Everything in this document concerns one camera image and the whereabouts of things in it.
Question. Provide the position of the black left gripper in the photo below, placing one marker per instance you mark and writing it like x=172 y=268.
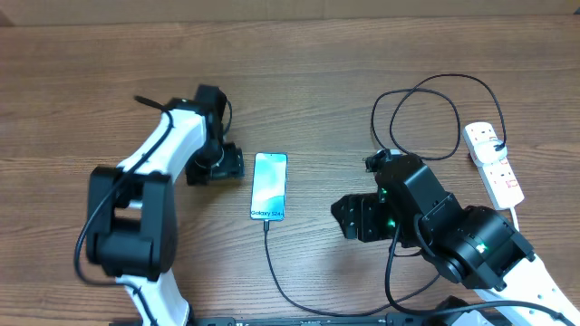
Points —
x=233 y=164

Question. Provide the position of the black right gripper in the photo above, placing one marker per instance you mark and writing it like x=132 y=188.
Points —
x=357 y=217

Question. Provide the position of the blue smartphone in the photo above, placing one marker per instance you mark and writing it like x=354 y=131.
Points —
x=269 y=186

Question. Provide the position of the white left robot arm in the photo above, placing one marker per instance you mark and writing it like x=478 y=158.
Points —
x=131 y=234

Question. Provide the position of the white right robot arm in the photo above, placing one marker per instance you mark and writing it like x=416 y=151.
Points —
x=475 y=246

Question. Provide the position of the white charger adapter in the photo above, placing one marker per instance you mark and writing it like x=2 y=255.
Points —
x=487 y=152

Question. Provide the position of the white power strip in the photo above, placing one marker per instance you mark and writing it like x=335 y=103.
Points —
x=498 y=178

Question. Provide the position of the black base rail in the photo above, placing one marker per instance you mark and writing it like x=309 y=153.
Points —
x=389 y=319

